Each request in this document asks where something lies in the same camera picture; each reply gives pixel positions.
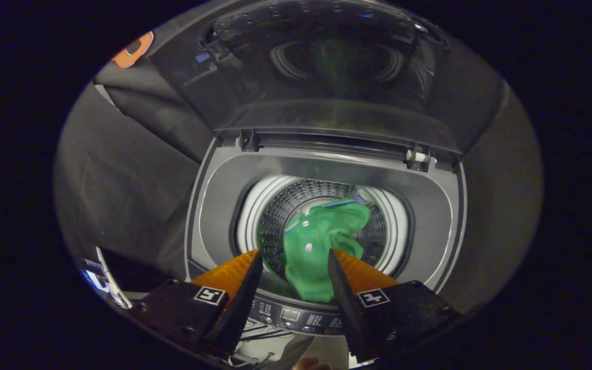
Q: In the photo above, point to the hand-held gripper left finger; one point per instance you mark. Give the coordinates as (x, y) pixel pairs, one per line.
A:
(234, 313)

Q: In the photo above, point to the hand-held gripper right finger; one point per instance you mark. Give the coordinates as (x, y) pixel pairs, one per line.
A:
(352, 313)

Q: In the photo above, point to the green polo shirt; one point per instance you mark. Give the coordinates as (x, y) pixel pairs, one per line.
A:
(321, 236)

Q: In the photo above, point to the grey washing machine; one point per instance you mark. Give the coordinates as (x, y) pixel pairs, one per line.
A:
(224, 205)

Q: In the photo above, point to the dark washing machine lid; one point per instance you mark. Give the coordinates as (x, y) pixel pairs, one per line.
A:
(296, 115)

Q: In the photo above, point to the black backdrop cloth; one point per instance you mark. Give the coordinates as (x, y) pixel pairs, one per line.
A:
(121, 180)

